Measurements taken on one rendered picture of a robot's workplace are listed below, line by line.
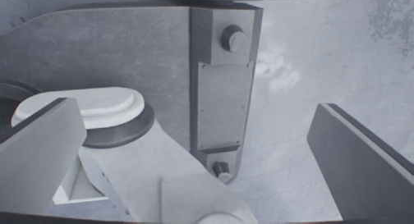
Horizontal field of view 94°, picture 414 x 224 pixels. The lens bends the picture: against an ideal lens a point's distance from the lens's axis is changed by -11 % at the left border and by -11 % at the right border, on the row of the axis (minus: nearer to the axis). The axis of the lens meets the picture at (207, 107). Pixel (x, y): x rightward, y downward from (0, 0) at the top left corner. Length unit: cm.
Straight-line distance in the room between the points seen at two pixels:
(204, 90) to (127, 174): 26
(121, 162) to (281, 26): 59
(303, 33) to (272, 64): 14
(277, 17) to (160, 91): 41
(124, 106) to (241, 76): 27
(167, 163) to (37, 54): 34
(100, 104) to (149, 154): 11
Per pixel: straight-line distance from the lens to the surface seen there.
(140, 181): 29
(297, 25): 75
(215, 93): 49
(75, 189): 50
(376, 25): 98
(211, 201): 23
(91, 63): 49
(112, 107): 35
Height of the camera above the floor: 61
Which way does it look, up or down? 57 degrees down
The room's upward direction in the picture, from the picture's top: 158 degrees clockwise
